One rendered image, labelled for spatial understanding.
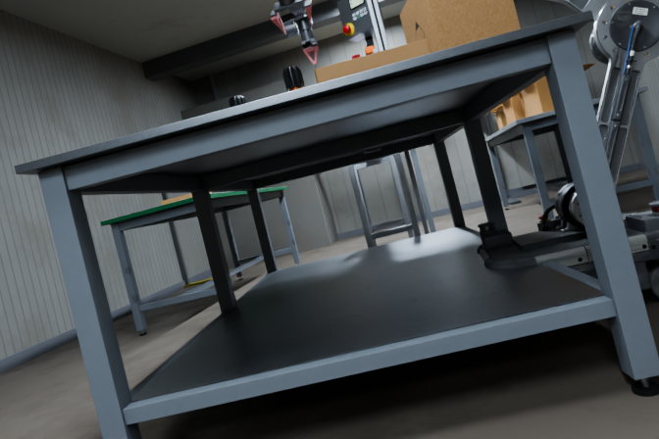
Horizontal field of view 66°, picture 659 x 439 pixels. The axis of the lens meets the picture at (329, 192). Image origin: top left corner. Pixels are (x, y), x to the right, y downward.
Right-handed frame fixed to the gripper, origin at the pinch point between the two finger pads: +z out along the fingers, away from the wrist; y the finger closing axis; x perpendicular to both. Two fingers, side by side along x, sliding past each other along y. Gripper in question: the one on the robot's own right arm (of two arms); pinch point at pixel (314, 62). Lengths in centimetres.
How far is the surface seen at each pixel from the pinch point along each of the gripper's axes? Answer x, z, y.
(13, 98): -243, -79, -146
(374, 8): 32.2, -17.5, -5.2
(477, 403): 22, 119, 99
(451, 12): 45, 19, 83
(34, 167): -62, 36, 117
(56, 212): -61, 47, 114
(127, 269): -160, 72, -94
